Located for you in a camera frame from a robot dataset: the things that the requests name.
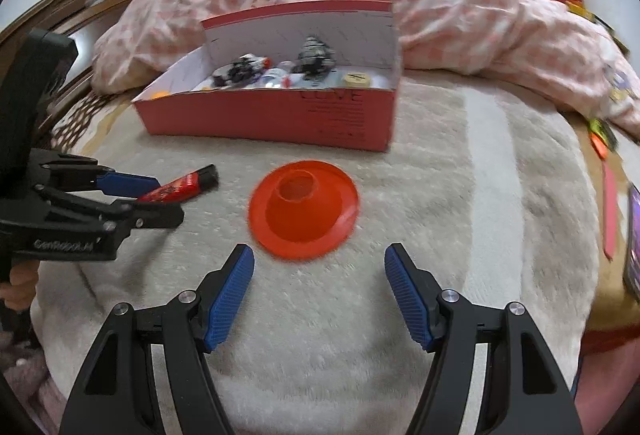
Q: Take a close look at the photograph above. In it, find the beige striped plush blanket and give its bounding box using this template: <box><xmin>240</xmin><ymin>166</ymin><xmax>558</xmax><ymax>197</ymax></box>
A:
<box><xmin>30</xmin><ymin>75</ymin><xmax>601</xmax><ymax>435</ymax></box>

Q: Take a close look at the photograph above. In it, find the pink checked duvet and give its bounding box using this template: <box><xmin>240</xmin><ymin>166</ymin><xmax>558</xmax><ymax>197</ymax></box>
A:
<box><xmin>92</xmin><ymin>0</ymin><xmax>640</xmax><ymax>136</ymax></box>

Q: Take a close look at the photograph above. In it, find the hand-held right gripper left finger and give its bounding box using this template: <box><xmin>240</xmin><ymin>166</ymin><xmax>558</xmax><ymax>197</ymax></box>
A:
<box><xmin>64</xmin><ymin>243</ymin><xmax>256</xmax><ymax>435</ymax></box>

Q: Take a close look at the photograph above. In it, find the smartphone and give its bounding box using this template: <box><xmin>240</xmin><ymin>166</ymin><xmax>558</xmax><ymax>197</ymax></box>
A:
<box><xmin>622</xmin><ymin>182</ymin><xmax>640</xmax><ymax>301</ymax></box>

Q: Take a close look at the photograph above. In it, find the orange plastic cone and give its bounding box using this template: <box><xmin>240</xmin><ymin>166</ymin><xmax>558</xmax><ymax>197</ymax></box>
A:
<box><xmin>248</xmin><ymin>160</ymin><xmax>360</xmax><ymax>260</ymax></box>

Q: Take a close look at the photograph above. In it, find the orange clip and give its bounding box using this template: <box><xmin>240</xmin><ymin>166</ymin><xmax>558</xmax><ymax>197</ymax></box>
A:
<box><xmin>590</xmin><ymin>131</ymin><xmax>610</xmax><ymax>160</ymax></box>

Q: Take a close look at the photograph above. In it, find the red cardboard box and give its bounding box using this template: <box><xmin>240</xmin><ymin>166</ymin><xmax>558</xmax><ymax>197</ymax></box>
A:
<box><xmin>131</xmin><ymin>0</ymin><xmax>402</xmax><ymax>152</ymax></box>

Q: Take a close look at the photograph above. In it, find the orange green tool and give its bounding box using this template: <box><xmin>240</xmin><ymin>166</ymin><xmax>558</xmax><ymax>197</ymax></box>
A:
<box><xmin>589</xmin><ymin>118</ymin><xmax>618</xmax><ymax>148</ymax></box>

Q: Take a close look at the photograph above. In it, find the person's left hand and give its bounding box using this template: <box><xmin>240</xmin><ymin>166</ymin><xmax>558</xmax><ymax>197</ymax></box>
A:
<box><xmin>0</xmin><ymin>262</ymin><xmax>38</xmax><ymax>311</ymax></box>

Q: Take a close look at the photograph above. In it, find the black and white object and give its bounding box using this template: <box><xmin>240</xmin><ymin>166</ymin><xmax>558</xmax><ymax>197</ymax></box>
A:
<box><xmin>211</xmin><ymin>54</ymin><xmax>271</xmax><ymax>88</ymax></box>

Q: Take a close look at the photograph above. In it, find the red flat strip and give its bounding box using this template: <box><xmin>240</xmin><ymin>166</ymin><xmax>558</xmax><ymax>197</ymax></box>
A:
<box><xmin>601</xmin><ymin>160</ymin><xmax>621</xmax><ymax>262</ymax></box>

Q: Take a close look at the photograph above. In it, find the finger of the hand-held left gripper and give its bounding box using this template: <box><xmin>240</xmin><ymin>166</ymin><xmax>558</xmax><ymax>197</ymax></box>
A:
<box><xmin>32</xmin><ymin>185</ymin><xmax>186</xmax><ymax>236</ymax></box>
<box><xmin>30</xmin><ymin>149</ymin><xmax>162</xmax><ymax>198</ymax></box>

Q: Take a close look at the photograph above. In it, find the clear plastic bottle red label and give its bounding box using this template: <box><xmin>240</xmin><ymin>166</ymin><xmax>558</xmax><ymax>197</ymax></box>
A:
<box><xmin>252</xmin><ymin>65</ymin><xmax>301</xmax><ymax>89</ymax></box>

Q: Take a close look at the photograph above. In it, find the wooden side cabinet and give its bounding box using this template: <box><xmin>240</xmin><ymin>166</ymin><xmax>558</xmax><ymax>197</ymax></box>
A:
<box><xmin>565</xmin><ymin>0</ymin><xmax>631</xmax><ymax>56</ymax></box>

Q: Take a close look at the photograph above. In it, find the red tube black cap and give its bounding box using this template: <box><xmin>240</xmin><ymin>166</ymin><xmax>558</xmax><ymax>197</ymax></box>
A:
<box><xmin>136</xmin><ymin>164</ymin><xmax>220</xmax><ymax>205</ymax></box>

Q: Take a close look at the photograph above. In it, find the dark patterned bean bag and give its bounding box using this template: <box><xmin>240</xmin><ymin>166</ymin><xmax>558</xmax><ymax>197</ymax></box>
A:
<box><xmin>295</xmin><ymin>36</ymin><xmax>337</xmax><ymax>80</ymax></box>

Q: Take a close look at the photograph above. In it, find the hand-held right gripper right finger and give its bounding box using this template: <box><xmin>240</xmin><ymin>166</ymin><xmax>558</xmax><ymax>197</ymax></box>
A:
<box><xmin>384</xmin><ymin>242</ymin><xmax>583</xmax><ymax>435</ymax></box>

